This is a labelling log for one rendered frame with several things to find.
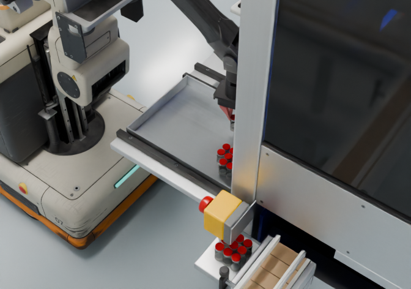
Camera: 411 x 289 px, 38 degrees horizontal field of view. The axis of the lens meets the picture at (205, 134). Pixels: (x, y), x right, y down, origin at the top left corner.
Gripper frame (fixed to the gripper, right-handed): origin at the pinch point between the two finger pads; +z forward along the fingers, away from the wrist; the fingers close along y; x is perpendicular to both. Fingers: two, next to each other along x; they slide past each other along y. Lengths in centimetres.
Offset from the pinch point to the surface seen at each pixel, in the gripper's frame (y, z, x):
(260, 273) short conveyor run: 20.5, 1.1, -39.9
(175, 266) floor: -20, 95, 3
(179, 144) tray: -11.9, 6.4, -8.8
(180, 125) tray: -14.5, 6.4, -2.7
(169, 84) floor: -65, 95, 97
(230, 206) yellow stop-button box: 10.6, -8.8, -33.0
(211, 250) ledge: 7.8, 6.3, -35.8
